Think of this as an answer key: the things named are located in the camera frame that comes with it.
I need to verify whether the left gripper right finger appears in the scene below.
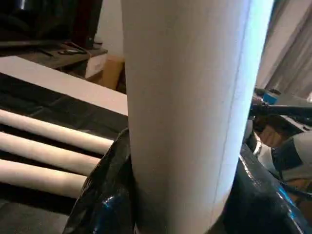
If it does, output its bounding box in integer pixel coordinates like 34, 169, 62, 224
214, 143, 307, 234

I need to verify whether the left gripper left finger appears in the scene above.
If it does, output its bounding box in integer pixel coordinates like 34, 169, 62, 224
62, 128, 137, 234

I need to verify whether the black work mat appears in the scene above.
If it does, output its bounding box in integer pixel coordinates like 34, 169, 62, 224
0, 72, 137, 234

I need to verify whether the brown cardboard box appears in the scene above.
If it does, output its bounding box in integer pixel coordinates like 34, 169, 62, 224
102, 55, 126, 93

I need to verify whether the flat white board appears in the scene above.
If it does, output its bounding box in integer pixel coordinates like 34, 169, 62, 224
0, 55, 129, 117

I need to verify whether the wooden desk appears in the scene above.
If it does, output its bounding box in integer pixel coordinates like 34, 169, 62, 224
0, 40, 108, 72

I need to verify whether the grey curtain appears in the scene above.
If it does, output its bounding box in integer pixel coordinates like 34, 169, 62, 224
254, 0, 312, 97

